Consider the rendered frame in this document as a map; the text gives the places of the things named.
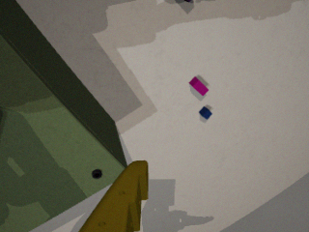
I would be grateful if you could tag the magenta rectangular block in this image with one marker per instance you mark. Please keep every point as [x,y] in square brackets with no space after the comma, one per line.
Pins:
[199,86]

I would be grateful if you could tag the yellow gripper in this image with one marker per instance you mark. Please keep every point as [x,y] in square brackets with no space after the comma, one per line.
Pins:
[119,210]

